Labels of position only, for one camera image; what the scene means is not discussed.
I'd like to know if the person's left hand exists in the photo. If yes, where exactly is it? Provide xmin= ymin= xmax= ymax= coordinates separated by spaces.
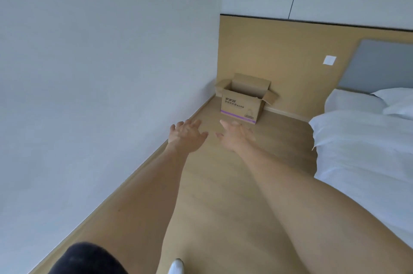
xmin=167 ymin=119 xmax=209 ymax=154

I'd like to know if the person's right hand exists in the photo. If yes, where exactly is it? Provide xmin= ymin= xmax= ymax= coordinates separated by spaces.
xmin=215 ymin=119 xmax=259 ymax=154

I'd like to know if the brown cardboard box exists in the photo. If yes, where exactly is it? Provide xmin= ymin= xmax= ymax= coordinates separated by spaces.
xmin=215 ymin=73 xmax=280 ymax=125

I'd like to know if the person's right forearm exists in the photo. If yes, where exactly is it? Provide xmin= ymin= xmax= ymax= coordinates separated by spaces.
xmin=238 ymin=145 xmax=413 ymax=274

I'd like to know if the person's left forearm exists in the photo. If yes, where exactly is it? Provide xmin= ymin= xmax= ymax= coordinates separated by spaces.
xmin=77 ymin=143 xmax=191 ymax=274

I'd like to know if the white bed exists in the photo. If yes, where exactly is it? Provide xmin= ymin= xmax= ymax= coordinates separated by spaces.
xmin=308 ymin=88 xmax=413 ymax=250

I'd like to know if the white sneaker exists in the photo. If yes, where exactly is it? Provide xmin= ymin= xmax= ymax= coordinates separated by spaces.
xmin=168 ymin=258 xmax=185 ymax=274

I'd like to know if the grey headboard panel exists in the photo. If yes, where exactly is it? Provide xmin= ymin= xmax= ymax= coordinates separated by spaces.
xmin=337 ymin=38 xmax=413 ymax=94

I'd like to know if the black t-shirt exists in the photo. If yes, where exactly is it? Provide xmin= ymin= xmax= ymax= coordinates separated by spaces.
xmin=48 ymin=241 xmax=128 ymax=274

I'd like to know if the white pillow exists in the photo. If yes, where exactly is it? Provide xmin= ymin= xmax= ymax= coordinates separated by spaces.
xmin=371 ymin=87 xmax=413 ymax=120

